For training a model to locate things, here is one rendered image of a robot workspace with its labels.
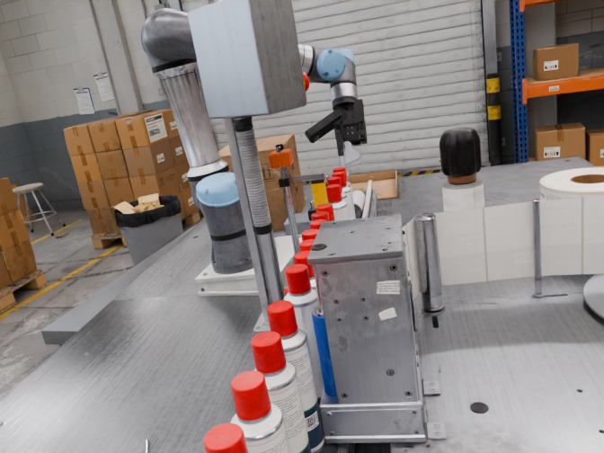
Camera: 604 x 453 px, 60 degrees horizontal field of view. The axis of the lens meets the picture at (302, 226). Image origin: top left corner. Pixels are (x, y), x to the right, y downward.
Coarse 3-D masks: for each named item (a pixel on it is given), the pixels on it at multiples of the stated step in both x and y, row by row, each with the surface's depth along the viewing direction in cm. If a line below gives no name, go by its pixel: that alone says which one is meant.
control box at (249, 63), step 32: (224, 0) 84; (256, 0) 81; (288, 0) 85; (192, 32) 92; (224, 32) 86; (256, 32) 81; (288, 32) 86; (224, 64) 88; (256, 64) 83; (288, 64) 87; (224, 96) 91; (256, 96) 85; (288, 96) 87
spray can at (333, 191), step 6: (330, 186) 117; (336, 186) 116; (330, 192) 116; (336, 192) 116; (330, 198) 117; (336, 198) 116; (336, 204) 116; (342, 204) 117; (336, 210) 116; (342, 210) 117; (336, 216) 117; (342, 216) 117; (348, 216) 119
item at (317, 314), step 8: (312, 312) 66; (320, 312) 64; (320, 320) 64; (320, 328) 65; (320, 336) 65; (320, 344) 66; (328, 344) 65; (320, 352) 66; (328, 352) 65; (320, 360) 67; (328, 360) 66; (328, 368) 66; (328, 376) 67; (328, 384) 67; (328, 392) 68
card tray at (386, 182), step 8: (352, 176) 223; (360, 176) 222; (368, 176) 222; (376, 176) 221; (384, 176) 220; (392, 176) 220; (352, 184) 221; (360, 184) 219; (376, 184) 215; (384, 184) 213; (392, 184) 211; (384, 192) 201; (392, 192) 199
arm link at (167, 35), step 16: (160, 16) 118; (176, 16) 117; (144, 32) 121; (160, 32) 118; (176, 32) 117; (160, 48) 120; (176, 48) 119; (192, 48) 119; (304, 48) 128; (304, 64) 128; (320, 64) 128; (336, 64) 128; (320, 80) 136
